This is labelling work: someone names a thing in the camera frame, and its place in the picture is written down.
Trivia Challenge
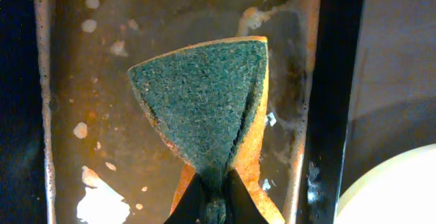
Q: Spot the white plate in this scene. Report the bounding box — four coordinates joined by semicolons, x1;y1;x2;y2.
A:
334;144;435;224

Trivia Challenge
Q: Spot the small black water tray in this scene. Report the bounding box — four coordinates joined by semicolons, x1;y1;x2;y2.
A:
36;0;363;223

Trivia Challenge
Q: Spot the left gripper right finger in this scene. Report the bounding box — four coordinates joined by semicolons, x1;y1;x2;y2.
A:
223;170;268;224

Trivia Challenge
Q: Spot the yellow green scrub sponge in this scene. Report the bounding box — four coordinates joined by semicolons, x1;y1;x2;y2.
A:
127;36;284;223

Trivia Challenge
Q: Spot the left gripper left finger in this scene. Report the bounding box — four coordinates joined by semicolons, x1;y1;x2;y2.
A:
164;174;208;224

